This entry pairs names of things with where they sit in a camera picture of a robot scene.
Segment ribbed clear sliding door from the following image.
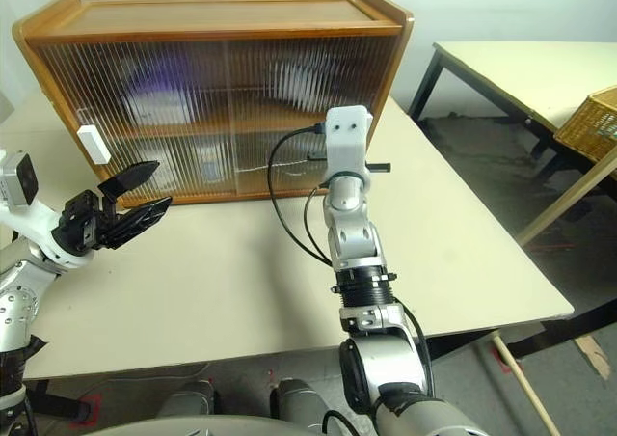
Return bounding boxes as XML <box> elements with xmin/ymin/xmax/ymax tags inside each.
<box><xmin>33</xmin><ymin>40</ymin><xmax>238</xmax><ymax>205</ymax></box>
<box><xmin>226</xmin><ymin>35</ymin><xmax>401</xmax><ymax>201</ymax></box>

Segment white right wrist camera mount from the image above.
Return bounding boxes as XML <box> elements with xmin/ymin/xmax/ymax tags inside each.
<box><xmin>323</xmin><ymin>105</ymin><xmax>375</xmax><ymax>182</ymax></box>

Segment wooden cabinet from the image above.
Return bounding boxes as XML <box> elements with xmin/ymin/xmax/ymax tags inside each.
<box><xmin>12</xmin><ymin>0</ymin><xmax>416</xmax><ymax>210</ymax></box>

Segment dark rounded robot leg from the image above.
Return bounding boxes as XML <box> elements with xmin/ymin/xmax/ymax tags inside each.
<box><xmin>156</xmin><ymin>379</ymin><xmax>217</xmax><ymax>421</ymax></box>
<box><xmin>269</xmin><ymin>377</ymin><xmax>334</xmax><ymax>427</ymax></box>

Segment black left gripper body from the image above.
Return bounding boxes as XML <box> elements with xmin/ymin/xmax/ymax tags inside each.
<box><xmin>50</xmin><ymin>189</ymin><xmax>120</xmax><ymax>257</ymax></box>

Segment wooden stick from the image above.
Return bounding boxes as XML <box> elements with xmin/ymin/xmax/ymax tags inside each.
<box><xmin>491</xmin><ymin>332</ymin><xmax>563</xmax><ymax>436</ymax></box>

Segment beige slanted board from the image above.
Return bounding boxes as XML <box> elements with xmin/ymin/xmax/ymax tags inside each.
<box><xmin>520</xmin><ymin>150</ymin><xmax>617</xmax><ymax>248</ymax></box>

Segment beige table with black frame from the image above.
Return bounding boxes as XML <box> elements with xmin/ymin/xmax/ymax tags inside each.
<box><xmin>409</xmin><ymin>40</ymin><xmax>617</xmax><ymax>181</ymax></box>

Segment white block door handle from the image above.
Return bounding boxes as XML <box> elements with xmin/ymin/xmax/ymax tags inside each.
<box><xmin>76</xmin><ymin>124</ymin><xmax>113</xmax><ymax>165</ymax></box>

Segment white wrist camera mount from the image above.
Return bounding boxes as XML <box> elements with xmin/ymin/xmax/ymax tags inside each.
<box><xmin>323</xmin><ymin>105</ymin><xmax>375</xmax><ymax>182</ymax></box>
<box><xmin>0</xmin><ymin>150</ymin><xmax>95</xmax><ymax>276</ymax></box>

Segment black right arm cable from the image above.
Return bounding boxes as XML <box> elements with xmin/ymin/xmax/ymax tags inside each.
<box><xmin>267</xmin><ymin>123</ymin><xmax>336</xmax><ymax>268</ymax></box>

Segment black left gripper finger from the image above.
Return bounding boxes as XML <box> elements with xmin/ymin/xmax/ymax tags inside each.
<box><xmin>97</xmin><ymin>160</ymin><xmax>161</xmax><ymax>202</ymax></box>
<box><xmin>102</xmin><ymin>196</ymin><xmax>174</xmax><ymax>250</ymax></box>

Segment purple tissue pack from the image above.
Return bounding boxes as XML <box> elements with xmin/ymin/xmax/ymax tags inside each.
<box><xmin>120</xmin><ymin>62</ymin><xmax>197</xmax><ymax>126</ymax></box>

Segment wicker basket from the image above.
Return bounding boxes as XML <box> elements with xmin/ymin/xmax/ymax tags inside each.
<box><xmin>553</xmin><ymin>86</ymin><xmax>617</xmax><ymax>165</ymax></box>

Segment white lidded jar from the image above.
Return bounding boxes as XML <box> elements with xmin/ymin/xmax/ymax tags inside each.
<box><xmin>198</xmin><ymin>145</ymin><xmax>228</xmax><ymax>182</ymax></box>

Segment grey robot torso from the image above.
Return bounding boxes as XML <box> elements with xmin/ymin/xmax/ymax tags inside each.
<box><xmin>204</xmin><ymin>409</ymin><xmax>382</xmax><ymax>436</ymax></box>

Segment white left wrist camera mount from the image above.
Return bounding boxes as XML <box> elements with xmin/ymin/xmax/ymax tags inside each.
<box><xmin>0</xmin><ymin>150</ymin><xmax>95</xmax><ymax>276</ymax></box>

